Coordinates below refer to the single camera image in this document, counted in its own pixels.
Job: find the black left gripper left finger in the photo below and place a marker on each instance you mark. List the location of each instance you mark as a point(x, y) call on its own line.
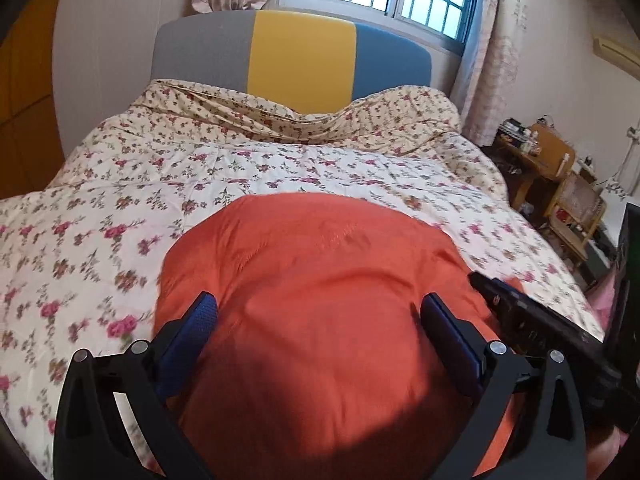
point(91, 441)

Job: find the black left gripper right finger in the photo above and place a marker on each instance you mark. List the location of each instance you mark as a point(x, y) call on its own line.
point(526, 421)

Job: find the wooden chair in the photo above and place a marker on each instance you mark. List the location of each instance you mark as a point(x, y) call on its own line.
point(574, 213)

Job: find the wooden desk with clutter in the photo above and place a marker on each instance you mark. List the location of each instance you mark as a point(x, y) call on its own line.
point(539, 152)

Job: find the floral quilt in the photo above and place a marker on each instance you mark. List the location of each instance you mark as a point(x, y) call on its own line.
point(80, 260)

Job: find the small-floral pillow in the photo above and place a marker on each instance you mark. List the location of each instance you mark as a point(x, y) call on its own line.
point(300, 115)

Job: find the brown wooden wardrobe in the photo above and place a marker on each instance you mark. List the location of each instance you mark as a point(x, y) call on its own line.
point(31, 148)

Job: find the white air conditioner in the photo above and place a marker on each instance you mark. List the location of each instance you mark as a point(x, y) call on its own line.
point(617, 54)

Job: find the grey yellow blue headboard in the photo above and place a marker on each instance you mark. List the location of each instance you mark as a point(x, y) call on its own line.
point(309, 63)

